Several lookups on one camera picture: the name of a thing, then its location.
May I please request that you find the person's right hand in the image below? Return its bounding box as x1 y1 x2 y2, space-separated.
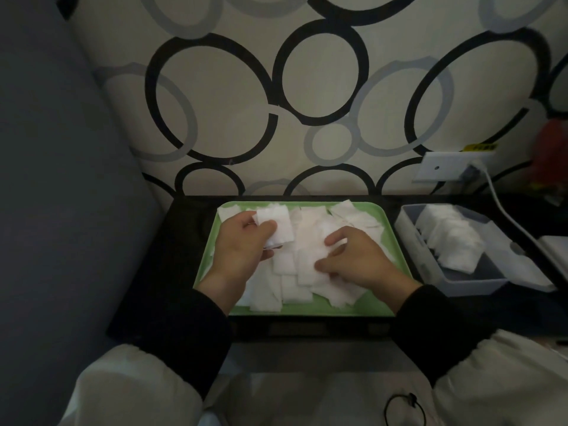
314 225 422 315

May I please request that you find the person's left hand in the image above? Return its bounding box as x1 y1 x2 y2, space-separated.
195 211 278 315

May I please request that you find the green plastic tray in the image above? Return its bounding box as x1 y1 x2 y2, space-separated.
193 201 416 318

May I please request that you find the stack of cotton pads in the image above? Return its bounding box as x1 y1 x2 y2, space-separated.
253 204 296 244

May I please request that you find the pile of white cotton pads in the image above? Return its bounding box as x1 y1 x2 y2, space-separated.
216 199 396 314

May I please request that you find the clear plastic box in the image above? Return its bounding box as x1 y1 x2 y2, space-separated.
393 204 509 298

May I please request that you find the person's left forearm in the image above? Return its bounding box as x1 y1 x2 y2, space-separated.
57 286 233 426

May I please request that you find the person's right forearm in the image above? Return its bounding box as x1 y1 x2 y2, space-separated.
390 283 568 426

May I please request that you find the grey upholstered sofa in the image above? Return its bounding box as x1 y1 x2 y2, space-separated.
0 0 163 426

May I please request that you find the white power bank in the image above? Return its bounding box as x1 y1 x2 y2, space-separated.
537 235 568 280

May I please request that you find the red decoration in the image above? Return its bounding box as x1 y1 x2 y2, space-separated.
528 119 568 193

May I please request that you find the white wall socket plate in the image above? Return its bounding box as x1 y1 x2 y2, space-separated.
412 150 496 183

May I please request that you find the white charger cable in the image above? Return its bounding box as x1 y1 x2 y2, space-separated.
470 162 568 280

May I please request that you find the black hair tie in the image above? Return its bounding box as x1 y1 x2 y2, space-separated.
383 392 427 426

